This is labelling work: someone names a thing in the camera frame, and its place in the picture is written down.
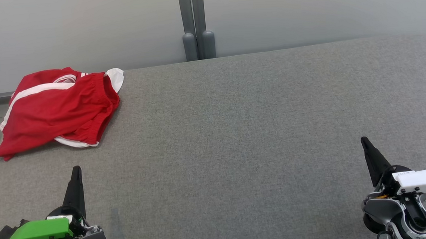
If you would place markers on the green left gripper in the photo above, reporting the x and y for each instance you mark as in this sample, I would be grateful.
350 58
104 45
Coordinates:
33 234

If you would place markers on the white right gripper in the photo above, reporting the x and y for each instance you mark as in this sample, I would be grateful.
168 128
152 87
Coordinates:
423 180

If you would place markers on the red shorts with white stripe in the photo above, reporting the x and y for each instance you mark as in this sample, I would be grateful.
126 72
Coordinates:
51 112

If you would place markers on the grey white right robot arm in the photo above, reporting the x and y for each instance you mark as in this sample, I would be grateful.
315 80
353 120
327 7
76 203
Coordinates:
380 209

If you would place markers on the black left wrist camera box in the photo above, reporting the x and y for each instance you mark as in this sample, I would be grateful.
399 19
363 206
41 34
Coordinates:
5 233

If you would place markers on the grey partition post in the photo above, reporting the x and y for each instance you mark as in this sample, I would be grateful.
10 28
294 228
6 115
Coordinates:
187 23
204 22

